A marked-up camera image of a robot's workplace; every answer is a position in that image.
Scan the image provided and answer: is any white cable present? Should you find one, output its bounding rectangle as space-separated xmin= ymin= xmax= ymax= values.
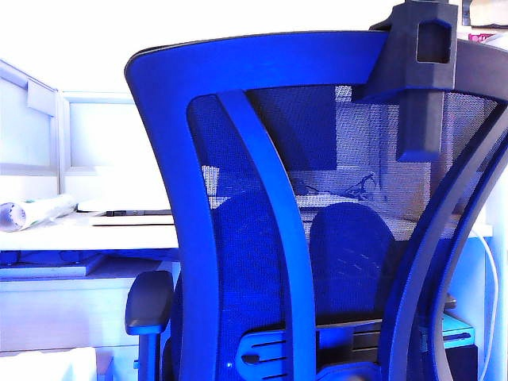
xmin=472 ymin=233 xmax=498 ymax=381

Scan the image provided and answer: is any black mesh office chair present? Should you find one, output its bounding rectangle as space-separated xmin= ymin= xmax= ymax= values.
xmin=124 ymin=0 xmax=508 ymax=381

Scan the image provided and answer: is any white drawer cabinet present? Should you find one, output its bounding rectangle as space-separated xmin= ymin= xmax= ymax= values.
xmin=0 ymin=276 xmax=160 ymax=381

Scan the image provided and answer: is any light blue product box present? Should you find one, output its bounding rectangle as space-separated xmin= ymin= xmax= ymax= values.
xmin=420 ymin=311 xmax=475 ymax=350

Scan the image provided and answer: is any white pull-out keyboard tray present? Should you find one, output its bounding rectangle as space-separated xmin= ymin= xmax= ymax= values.
xmin=0 ymin=253 xmax=108 ymax=280

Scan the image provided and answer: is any rolled white paper poster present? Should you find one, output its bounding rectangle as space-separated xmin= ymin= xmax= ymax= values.
xmin=0 ymin=194 xmax=79 ymax=233

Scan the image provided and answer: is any grey cubicle partition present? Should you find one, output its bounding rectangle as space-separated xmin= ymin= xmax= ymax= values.
xmin=0 ymin=58 xmax=160 ymax=199

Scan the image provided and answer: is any white plastic container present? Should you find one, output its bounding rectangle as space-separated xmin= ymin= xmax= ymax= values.
xmin=0 ymin=348 xmax=96 ymax=381

